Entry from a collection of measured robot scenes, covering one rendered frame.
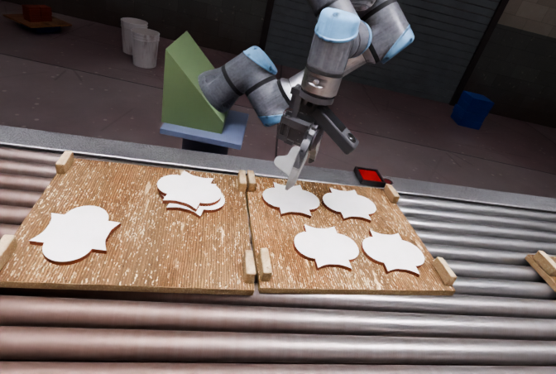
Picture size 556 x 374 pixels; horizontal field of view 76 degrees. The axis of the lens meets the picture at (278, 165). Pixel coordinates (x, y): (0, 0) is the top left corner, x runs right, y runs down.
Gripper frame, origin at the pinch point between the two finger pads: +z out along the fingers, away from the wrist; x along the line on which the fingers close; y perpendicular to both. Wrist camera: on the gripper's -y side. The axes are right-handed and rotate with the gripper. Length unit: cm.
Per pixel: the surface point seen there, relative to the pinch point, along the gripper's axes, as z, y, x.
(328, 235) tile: 6.9, -10.9, 6.1
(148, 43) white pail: 74, 257, -247
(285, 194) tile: 7.0, 2.6, -1.1
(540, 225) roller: 9, -65, -45
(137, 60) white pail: 96, 267, -243
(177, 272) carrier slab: 8.2, 9.1, 31.7
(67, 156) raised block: 6, 46, 22
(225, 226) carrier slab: 8.1, 8.7, 16.6
